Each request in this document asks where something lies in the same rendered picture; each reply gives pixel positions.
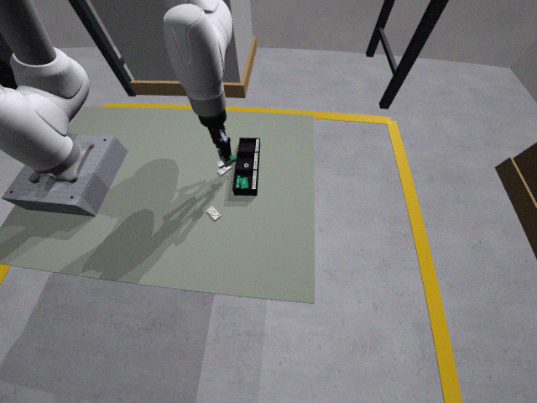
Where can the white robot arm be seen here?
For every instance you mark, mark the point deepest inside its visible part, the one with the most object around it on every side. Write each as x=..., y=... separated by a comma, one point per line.
x=51, y=90

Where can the white domino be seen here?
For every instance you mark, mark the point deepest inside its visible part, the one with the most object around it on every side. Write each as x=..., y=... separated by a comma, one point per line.
x=212, y=211
x=224, y=170

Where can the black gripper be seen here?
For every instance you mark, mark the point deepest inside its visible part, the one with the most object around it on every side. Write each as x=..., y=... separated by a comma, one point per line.
x=218, y=134

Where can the black three-section bin rack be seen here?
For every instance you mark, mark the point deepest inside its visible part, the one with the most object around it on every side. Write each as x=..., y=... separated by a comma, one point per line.
x=245, y=155

